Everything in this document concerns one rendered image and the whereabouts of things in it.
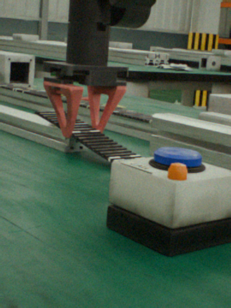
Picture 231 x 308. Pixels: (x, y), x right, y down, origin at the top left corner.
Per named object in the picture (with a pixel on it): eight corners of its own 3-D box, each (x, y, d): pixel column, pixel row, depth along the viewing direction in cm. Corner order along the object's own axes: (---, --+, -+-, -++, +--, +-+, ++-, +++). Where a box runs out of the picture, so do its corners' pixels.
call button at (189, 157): (142, 169, 50) (144, 147, 49) (175, 166, 52) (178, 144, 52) (175, 181, 47) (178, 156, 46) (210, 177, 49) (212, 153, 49)
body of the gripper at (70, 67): (129, 80, 81) (133, 25, 79) (68, 80, 74) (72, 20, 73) (100, 75, 86) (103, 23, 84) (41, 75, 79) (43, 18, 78)
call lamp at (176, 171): (163, 176, 45) (164, 161, 45) (177, 174, 46) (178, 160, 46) (177, 181, 44) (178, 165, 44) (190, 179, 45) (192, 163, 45)
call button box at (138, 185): (104, 227, 51) (110, 156, 50) (182, 213, 57) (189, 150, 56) (169, 258, 45) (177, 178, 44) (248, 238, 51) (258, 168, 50)
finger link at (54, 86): (110, 139, 81) (115, 71, 79) (67, 143, 76) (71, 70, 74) (80, 131, 86) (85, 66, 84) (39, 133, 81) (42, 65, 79)
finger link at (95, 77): (124, 138, 82) (129, 71, 80) (83, 142, 78) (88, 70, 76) (94, 130, 87) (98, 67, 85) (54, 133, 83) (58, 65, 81)
